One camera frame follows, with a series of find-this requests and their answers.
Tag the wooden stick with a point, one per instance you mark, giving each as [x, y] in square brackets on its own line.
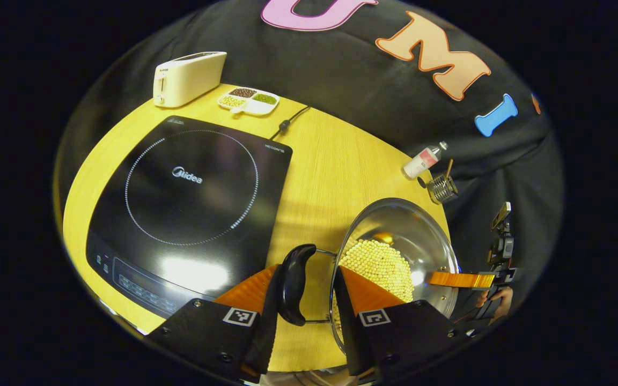
[449, 169]

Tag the clear bottle with pink label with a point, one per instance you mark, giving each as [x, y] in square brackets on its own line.
[421, 161]

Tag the steel pot with beans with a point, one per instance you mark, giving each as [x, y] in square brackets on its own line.
[395, 230]

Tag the white divided dish of beans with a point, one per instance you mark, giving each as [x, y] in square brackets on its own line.
[244, 102]

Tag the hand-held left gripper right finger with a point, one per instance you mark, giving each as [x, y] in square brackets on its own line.
[347, 327]

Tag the black induction cooktop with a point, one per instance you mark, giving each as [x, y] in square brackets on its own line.
[191, 214]

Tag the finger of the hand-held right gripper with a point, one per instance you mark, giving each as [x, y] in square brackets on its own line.
[459, 280]

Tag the black backdrop cloth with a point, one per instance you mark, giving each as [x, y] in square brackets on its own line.
[341, 69]

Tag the white toaster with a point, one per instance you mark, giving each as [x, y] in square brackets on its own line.
[185, 80]

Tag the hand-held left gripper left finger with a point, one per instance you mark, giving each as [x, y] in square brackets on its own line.
[267, 343]

